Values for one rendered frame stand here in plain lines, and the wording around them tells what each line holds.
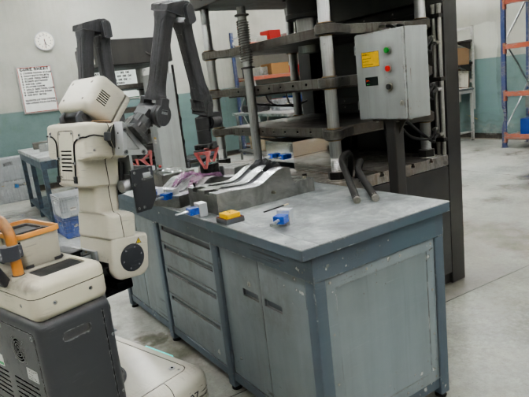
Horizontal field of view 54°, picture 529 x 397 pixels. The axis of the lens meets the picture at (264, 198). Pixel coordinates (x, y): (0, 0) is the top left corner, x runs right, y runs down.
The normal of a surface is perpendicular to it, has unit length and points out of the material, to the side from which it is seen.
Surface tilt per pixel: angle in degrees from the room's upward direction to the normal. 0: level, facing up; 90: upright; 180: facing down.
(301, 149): 90
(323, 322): 90
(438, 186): 90
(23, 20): 90
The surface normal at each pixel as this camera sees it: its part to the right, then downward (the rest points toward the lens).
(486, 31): -0.85, 0.20
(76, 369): 0.77, 0.05
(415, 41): 0.56, 0.11
